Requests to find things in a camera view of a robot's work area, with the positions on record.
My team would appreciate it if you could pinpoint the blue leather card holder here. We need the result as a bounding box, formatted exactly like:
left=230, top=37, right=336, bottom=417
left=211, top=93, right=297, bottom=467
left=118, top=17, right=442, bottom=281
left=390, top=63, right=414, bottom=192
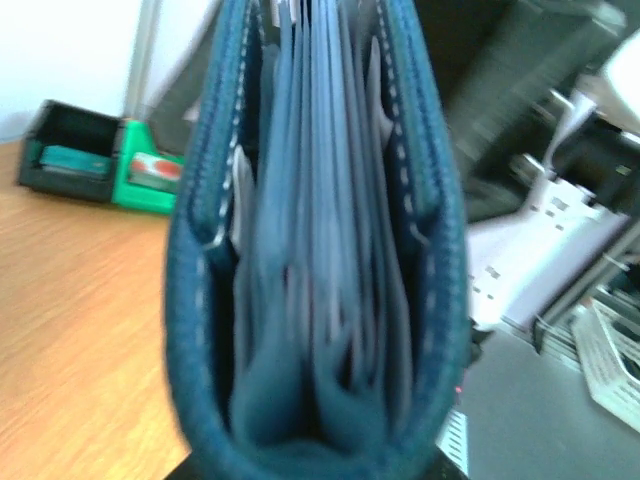
left=164, top=1, right=471, bottom=479

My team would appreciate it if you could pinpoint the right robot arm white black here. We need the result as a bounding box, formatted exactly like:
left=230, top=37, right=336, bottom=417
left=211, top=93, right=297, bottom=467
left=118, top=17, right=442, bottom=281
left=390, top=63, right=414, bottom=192
left=447, top=1, right=639, bottom=333

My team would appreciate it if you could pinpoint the white red card stack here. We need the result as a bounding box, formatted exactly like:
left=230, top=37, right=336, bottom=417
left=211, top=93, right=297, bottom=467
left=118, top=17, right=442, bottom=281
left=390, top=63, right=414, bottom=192
left=128, top=152, right=182, bottom=193

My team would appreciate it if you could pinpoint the teal card stack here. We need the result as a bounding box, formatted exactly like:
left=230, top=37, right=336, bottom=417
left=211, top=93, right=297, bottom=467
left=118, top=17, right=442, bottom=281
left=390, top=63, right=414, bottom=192
left=40, top=145, right=111, bottom=179

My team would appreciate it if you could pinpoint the green bin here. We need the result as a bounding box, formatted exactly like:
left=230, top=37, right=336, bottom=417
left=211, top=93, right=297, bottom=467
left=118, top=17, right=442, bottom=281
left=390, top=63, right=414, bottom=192
left=112, top=120, right=184, bottom=215

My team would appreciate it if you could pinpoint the black bin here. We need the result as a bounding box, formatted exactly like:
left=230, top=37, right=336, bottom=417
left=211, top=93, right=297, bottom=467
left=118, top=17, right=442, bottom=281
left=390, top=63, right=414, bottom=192
left=16, top=99, right=125, bottom=204

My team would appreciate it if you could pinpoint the slotted cable duct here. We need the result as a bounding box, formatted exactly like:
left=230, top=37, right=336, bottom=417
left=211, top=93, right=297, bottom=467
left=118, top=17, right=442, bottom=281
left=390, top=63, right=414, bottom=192
left=436, top=409, right=469, bottom=479

